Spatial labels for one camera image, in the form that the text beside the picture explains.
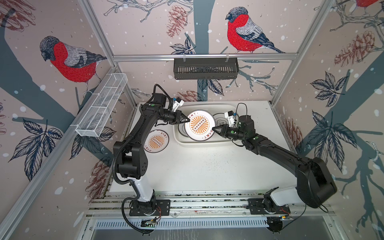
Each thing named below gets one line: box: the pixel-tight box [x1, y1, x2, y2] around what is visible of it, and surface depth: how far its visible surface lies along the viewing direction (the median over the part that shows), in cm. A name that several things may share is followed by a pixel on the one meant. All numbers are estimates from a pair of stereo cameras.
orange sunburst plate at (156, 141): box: [143, 129, 170, 153], surface depth 100 cm
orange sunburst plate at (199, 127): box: [184, 109, 216, 142], surface depth 83 cm
